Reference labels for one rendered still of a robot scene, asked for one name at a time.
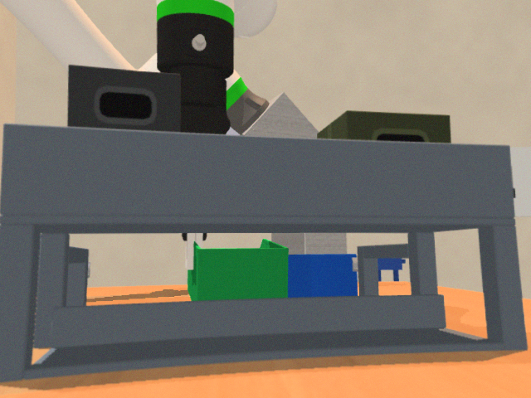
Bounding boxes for grey shelf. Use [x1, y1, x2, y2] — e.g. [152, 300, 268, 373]
[0, 123, 528, 383]

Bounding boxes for black rectangular case with oval handle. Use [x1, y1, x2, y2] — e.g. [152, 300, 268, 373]
[67, 65, 181, 133]

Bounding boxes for blue bin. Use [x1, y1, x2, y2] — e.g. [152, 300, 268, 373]
[288, 254, 358, 298]

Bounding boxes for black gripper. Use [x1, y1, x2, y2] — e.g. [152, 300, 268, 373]
[171, 70, 240, 269]

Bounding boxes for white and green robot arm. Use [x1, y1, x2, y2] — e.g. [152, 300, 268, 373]
[0, 0, 278, 135]

